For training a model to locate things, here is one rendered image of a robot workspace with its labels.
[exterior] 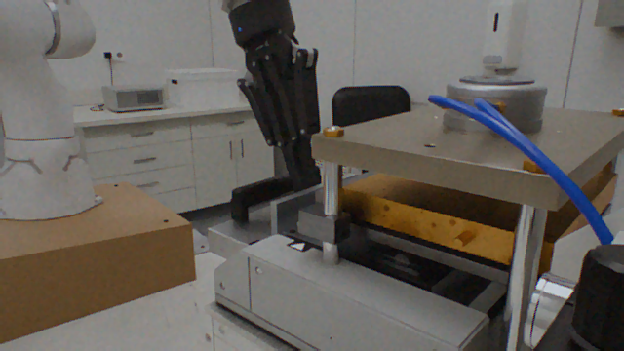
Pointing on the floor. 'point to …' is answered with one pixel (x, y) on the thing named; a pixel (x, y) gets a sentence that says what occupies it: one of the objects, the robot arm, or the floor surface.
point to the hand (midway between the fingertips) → (302, 171)
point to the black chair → (368, 103)
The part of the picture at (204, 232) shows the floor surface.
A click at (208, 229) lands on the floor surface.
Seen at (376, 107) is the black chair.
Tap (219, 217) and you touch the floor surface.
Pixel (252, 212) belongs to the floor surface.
